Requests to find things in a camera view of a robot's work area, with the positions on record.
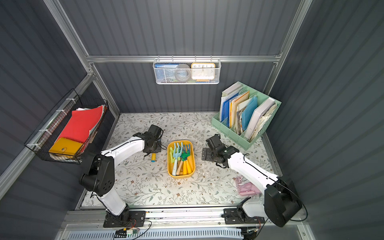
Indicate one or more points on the yellow pouch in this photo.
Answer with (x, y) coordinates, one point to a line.
(65, 146)

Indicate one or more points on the blue folder in organizer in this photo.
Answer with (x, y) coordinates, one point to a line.
(225, 108)

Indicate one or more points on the blue box in basket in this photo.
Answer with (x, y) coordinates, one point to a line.
(165, 72)

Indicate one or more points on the mint green file organizer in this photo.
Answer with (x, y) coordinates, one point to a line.
(261, 118)

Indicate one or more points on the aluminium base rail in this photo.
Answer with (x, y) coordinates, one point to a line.
(173, 217)

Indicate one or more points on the lime green rake wooden handle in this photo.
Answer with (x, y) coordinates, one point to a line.
(172, 155)

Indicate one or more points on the white wire wall basket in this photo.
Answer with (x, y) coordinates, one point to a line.
(189, 61)

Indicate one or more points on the dark green rake wooden handle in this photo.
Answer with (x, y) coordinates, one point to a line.
(180, 166)

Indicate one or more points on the pink plastic case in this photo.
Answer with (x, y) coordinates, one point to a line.
(245, 187)

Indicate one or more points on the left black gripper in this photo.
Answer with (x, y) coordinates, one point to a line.
(153, 149)

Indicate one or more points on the teal folder in organizer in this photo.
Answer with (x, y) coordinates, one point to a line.
(248, 112)

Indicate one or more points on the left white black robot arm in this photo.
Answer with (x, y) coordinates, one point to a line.
(99, 168)

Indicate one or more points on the yellow white clock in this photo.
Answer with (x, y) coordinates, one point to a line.
(203, 72)

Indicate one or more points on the black wire side basket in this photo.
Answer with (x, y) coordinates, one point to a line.
(47, 134)

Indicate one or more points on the red folder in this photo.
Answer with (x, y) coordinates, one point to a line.
(81, 124)

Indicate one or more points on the blue hand fork yellow handle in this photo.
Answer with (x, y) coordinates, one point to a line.
(185, 154)

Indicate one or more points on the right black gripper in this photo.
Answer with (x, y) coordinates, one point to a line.
(208, 154)

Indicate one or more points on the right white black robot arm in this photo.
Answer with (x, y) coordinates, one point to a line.
(281, 200)

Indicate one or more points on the grey tape roll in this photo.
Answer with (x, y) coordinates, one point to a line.
(182, 73)

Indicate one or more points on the yellow plastic storage box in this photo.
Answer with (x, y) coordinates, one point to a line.
(191, 160)

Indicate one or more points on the light blue hand fork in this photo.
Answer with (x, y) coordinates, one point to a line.
(178, 149)

